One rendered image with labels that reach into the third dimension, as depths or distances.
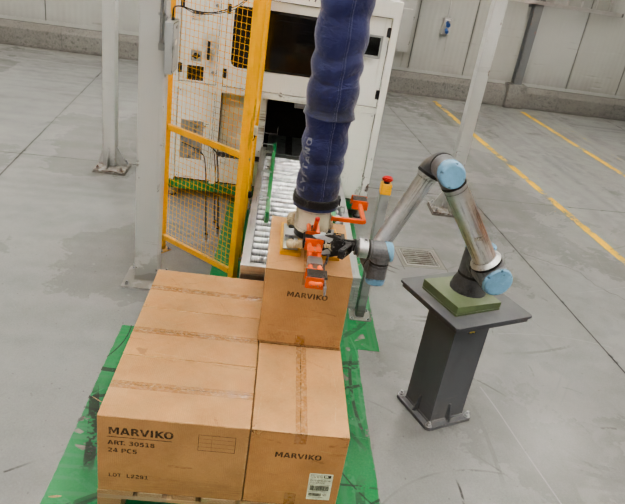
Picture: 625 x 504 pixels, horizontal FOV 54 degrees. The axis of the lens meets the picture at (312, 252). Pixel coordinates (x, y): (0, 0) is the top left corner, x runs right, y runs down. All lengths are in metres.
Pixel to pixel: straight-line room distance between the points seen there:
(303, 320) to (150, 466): 0.92
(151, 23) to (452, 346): 2.49
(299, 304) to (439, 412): 1.14
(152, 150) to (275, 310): 1.62
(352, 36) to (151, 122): 1.75
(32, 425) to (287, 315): 1.37
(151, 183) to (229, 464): 2.12
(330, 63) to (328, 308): 1.10
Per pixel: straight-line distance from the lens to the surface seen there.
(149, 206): 4.24
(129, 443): 2.67
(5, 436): 3.38
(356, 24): 2.70
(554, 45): 13.44
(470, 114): 6.33
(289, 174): 5.24
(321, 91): 2.74
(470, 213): 2.84
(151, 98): 4.01
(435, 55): 12.59
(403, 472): 3.31
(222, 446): 2.61
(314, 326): 2.95
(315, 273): 2.48
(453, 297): 3.19
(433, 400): 3.53
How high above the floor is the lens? 2.27
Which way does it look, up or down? 26 degrees down
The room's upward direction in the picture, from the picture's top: 9 degrees clockwise
